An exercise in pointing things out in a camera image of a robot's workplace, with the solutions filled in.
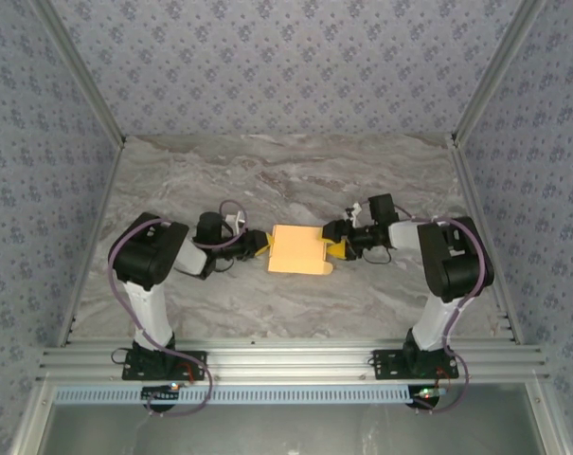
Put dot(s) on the yellow paper box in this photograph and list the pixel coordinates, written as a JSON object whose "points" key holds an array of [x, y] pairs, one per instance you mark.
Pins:
{"points": [[295, 249]]}

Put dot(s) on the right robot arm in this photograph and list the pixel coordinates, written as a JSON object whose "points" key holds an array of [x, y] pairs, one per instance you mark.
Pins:
{"points": [[456, 265]]}

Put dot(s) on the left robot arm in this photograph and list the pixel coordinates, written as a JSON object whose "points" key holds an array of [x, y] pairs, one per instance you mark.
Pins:
{"points": [[146, 256]]}

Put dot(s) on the grey metal sheet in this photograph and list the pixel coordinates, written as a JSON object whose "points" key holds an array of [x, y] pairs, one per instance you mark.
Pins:
{"points": [[286, 431]]}

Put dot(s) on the aluminium side rail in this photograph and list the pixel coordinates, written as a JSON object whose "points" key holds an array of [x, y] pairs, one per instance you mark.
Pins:
{"points": [[94, 239], [470, 189]]}

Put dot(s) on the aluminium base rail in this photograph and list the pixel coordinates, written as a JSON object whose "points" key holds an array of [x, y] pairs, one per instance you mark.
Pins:
{"points": [[286, 365]]}

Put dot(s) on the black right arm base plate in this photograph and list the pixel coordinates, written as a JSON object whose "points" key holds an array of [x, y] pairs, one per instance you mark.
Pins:
{"points": [[385, 365]]}

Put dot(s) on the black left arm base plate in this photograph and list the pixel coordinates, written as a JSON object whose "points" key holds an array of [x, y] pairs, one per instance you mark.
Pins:
{"points": [[191, 365]]}

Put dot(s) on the aluminium frame post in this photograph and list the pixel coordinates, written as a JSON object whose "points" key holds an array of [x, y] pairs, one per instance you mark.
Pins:
{"points": [[83, 71], [493, 71]]}

